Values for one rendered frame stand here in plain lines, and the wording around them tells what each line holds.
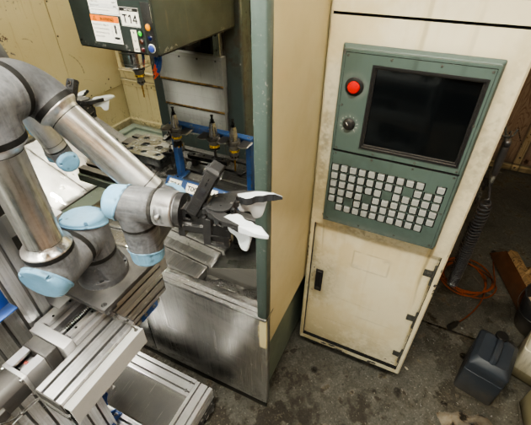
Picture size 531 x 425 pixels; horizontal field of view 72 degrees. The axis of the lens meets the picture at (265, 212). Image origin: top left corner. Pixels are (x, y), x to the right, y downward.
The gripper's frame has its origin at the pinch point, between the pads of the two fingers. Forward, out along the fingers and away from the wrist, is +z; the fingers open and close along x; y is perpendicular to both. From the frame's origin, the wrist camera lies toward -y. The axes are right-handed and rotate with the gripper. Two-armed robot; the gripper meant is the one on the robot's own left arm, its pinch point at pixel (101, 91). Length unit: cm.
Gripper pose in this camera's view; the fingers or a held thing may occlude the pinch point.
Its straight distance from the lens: 179.8
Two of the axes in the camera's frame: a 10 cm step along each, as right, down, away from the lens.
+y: 0.0, 7.9, 6.1
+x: 9.0, 2.6, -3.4
